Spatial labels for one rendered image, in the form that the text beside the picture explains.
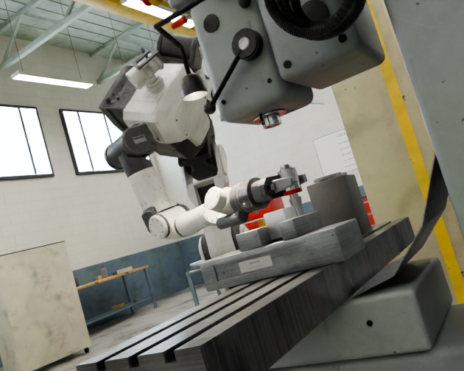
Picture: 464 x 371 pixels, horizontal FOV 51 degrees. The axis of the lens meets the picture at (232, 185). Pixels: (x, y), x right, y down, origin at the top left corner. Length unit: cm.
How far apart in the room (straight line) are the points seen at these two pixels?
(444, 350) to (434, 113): 44
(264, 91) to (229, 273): 42
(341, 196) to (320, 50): 55
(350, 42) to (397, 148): 188
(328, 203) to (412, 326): 59
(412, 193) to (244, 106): 185
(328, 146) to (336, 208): 925
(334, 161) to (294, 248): 967
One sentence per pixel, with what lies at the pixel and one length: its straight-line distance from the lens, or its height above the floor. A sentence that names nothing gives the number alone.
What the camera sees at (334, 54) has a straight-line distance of 108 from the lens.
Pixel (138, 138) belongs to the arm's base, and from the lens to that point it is 158.
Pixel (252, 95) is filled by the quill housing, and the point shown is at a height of 135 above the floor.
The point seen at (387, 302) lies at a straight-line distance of 102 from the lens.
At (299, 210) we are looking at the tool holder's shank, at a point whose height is 106.
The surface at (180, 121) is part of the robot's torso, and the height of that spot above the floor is 145.
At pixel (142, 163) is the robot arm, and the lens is 157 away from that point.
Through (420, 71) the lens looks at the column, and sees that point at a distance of 92.
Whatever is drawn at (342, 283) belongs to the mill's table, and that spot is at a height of 89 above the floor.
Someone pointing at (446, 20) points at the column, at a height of 129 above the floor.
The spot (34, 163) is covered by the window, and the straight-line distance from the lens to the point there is 1041.
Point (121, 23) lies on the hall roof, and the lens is 1183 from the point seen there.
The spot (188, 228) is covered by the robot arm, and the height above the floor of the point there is 110.
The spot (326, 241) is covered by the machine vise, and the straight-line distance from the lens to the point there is 102.
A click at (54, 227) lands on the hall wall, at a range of 1035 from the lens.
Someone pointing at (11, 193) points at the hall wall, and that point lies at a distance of 1002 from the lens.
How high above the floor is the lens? 106
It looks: 5 degrees up
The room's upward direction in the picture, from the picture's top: 17 degrees counter-clockwise
